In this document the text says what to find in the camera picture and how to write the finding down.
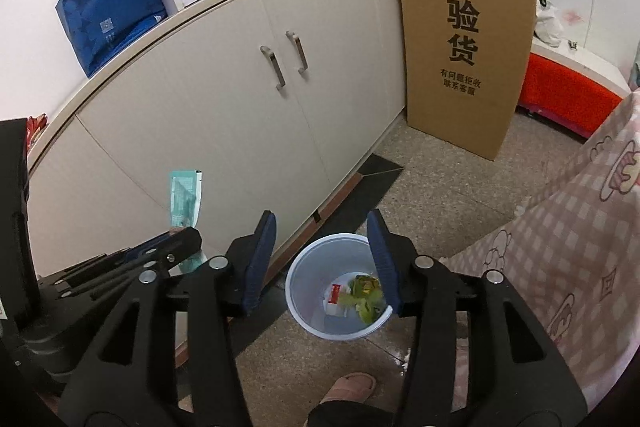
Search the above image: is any teal foil wrapper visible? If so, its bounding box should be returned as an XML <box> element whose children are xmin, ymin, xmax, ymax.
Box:
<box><xmin>167</xmin><ymin>169</ymin><xmax>204</xmax><ymax>273</ymax></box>

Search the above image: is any white plastic trash bin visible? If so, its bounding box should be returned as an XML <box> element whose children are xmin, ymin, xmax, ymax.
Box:
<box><xmin>285</xmin><ymin>233</ymin><xmax>393</xmax><ymax>341</ymax></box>

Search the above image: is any pink checkered tablecloth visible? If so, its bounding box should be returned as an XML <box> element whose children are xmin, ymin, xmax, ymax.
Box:
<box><xmin>443</xmin><ymin>92</ymin><xmax>639</xmax><ymax>410</ymax></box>

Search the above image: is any pink slipper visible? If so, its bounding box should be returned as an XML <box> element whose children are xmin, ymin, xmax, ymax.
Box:
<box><xmin>321</xmin><ymin>372</ymin><xmax>378</xmax><ymax>403</ymax></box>

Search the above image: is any red snack packet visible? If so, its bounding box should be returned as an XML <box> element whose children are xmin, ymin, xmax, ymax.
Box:
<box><xmin>26</xmin><ymin>114</ymin><xmax>49</xmax><ymax>152</ymax></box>

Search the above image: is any beige floor cabinet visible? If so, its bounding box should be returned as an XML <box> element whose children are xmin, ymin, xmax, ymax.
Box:
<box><xmin>28</xmin><ymin>0</ymin><xmax>405</xmax><ymax>277</ymax></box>

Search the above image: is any blue shopping bag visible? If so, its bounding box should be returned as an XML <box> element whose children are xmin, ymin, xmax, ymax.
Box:
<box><xmin>55</xmin><ymin>0</ymin><xmax>167</xmax><ymax>77</ymax></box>

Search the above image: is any red storage box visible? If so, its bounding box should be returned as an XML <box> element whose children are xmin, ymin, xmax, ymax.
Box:
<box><xmin>518</xmin><ymin>53</ymin><xmax>622</xmax><ymax>139</ymax></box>

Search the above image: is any tall brown cardboard box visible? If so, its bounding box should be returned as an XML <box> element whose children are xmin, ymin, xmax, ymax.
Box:
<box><xmin>400</xmin><ymin>0</ymin><xmax>536</xmax><ymax>160</ymax></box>

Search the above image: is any left cabinet door handle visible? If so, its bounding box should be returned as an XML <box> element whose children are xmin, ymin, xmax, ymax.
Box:
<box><xmin>259</xmin><ymin>46</ymin><xmax>286</xmax><ymax>91</ymax></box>

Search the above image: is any cabinet door handle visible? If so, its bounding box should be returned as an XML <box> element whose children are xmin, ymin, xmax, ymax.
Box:
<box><xmin>285</xmin><ymin>30</ymin><xmax>309</xmax><ymax>75</ymax></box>
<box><xmin>259</xmin><ymin>46</ymin><xmax>286</xmax><ymax>91</ymax></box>

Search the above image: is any right cabinet door handle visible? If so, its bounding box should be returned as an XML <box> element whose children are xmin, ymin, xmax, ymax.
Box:
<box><xmin>285</xmin><ymin>30</ymin><xmax>309</xmax><ymax>75</ymax></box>

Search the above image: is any white plastic bag by wall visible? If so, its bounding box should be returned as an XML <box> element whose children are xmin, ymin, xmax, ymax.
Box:
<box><xmin>534</xmin><ymin>1</ymin><xmax>563</xmax><ymax>48</ymax></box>

